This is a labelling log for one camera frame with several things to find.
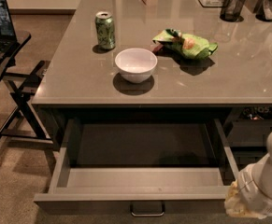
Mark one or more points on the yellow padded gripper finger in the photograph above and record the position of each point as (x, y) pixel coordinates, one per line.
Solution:
(234, 206)

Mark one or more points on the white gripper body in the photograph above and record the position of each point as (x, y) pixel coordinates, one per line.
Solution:
(250, 190)

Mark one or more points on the grey top drawer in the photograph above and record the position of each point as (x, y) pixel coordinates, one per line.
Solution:
(103, 167)

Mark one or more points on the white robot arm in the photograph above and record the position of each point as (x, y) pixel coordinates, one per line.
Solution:
(264, 165)

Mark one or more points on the lower right drawers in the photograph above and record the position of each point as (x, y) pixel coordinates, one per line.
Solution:
(246, 130)

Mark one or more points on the green chip bag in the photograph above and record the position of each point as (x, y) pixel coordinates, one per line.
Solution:
(188, 46)

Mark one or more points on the white bowl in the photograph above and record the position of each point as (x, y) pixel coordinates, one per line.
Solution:
(136, 65)

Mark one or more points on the grey cabinet counter unit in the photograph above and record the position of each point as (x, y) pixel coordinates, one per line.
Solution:
(82, 77)

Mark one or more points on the black mesh pen cup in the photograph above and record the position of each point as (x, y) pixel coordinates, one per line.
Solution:
(231, 10)

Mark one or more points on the green soda can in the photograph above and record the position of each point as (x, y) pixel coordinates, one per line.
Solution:
(105, 30)

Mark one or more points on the black laptop stand table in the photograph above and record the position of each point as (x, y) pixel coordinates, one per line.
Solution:
(21, 88)

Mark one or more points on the metal drawer handle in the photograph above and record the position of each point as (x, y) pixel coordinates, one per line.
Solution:
(147, 209)

